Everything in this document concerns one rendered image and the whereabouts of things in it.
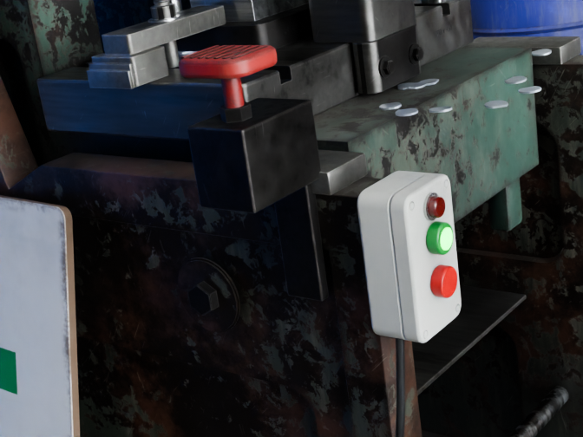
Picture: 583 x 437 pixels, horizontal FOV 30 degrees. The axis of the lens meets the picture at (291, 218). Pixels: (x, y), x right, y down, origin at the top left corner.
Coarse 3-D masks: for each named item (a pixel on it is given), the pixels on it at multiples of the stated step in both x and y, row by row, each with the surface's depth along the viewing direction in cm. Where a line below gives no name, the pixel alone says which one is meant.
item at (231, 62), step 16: (208, 48) 90; (224, 48) 89; (240, 48) 88; (256, 48) 87; (272, 48) 87; (192, 64) 86; (208, 64) 85; (224, 64) 84; (240, 64) 84; (256, 64) 85; (272, 64) 87; (224, 80) 87; (240, 80) 88; (224, 96) 88; (240, 96) 88
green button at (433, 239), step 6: (438, 222) 92; (444, 222) 92; (432, 228) 91; (438, 228) 91; (444, 228) 91; (450, 228) 92; (432, 234) 91; (438, 234) 91; (426, 240) 91; (432, 240) 91; (438, 240) 91; (432, 246) 91; (438, 246) 91; (450, 246) 92; (432, 252) 92; (438, 252) 91; (444, 252) 92
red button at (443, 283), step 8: (440, 264) 93; (440, 272) 92; (448, 272) 93; (432, 280) 92; (440, 280) 92; (448, 280) 93; (456, 280) 94; (432, 288) 93; (440, 288) 92; (448, 288) 93; (440, 296) 93; (448, 296) 93
